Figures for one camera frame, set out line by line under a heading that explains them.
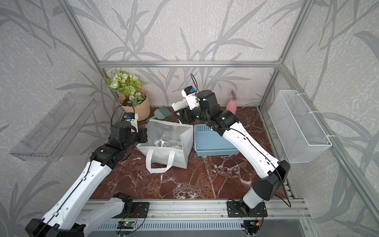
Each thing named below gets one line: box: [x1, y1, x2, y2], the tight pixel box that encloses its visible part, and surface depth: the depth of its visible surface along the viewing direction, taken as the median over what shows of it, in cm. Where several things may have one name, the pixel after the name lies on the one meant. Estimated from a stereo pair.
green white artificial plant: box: [101, 70, 147, 107], surface depth 96 cm
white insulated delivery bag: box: [136, 118, 194, 174], surface depth 74 cm
